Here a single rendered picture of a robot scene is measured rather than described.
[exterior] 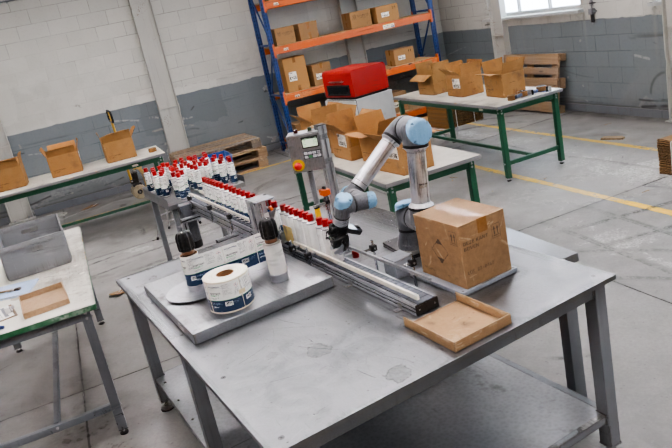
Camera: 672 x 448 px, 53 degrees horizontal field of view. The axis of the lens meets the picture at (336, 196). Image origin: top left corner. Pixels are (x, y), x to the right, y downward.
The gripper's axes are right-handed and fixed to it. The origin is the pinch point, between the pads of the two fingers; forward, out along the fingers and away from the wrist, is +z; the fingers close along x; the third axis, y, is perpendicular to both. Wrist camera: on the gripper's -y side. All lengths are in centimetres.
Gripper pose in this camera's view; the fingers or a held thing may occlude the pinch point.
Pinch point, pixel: (341, 252)
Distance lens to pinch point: 318.8
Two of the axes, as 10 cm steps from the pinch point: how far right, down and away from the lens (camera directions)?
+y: -8.5, 3.0, -4.4
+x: 5.3, 5.9, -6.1
